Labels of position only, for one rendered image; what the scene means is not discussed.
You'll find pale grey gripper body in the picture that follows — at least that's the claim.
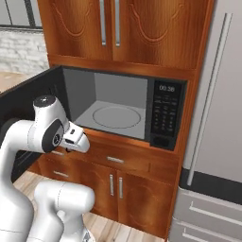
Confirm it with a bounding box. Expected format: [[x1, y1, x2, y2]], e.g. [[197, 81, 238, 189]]
[[69, 126, 92, 154]]

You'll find glass microwave turntable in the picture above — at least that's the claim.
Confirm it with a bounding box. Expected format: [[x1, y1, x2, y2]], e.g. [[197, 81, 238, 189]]
[[92, 105, 143, 130]]

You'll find black microwave door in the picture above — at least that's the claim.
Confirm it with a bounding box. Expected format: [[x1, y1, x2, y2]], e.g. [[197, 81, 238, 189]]
[[0, 64, 71, 184]]

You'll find black microwave oven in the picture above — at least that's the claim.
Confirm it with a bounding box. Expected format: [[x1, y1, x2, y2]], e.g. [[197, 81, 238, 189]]
[[60, 65, 189, 151]]

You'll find wooden lower cabinet door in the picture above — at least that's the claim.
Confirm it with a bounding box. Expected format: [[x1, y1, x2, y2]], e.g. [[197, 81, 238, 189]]
[[70, 159, 120, 222], [116, 169, 175, 239]]

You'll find wooden cabinet door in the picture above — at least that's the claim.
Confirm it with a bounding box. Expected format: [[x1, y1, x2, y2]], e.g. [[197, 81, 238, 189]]
[[116, 169, 175, 239], [37, 0, 114, 62], [112, 0, 212, 71], [70, 159, 120, 222]]

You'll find wide wooden drawer front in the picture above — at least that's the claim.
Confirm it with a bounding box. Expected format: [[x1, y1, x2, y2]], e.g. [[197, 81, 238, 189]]
[[82, 141, 153, 174]]

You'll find wooden cabinet unit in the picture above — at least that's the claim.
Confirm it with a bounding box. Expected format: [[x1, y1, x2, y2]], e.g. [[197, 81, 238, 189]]
[[26, 0, 216, 240]]

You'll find wooden upper cabinet door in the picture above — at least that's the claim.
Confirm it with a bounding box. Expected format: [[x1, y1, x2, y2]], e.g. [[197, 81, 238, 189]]
[[112, 0, 212, 71], [37, 0, 114, 62]]

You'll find grey fridge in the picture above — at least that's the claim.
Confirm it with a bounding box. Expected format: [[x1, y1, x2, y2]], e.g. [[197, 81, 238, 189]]
[[167, 0, 242, 242]]

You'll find dark framed window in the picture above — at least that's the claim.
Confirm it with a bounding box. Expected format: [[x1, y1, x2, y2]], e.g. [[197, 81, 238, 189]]
[[0, 0, 43, 31]]

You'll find silver lower cabinet handle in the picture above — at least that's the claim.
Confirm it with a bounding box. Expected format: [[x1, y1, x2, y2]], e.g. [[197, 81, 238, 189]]
[[109, 173, 114, 198], [118, 176, 124, 199]]

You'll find silver cabinet handle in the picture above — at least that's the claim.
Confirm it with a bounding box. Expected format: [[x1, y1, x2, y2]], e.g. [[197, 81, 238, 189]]
[[99, 0, 108, 47], [118, 176, 124, 199], [113, 0, 122, 48], [109, 173, 114, 198]]

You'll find silver upper cabinet handle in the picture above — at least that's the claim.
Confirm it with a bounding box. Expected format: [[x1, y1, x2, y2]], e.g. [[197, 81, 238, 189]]
[[113, 0, 122, 48], [99, 0, 108, 47]]

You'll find long grey fridge handle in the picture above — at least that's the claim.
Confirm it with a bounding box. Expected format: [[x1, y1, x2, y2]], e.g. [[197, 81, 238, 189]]
[[186, 12, 233, 187]]

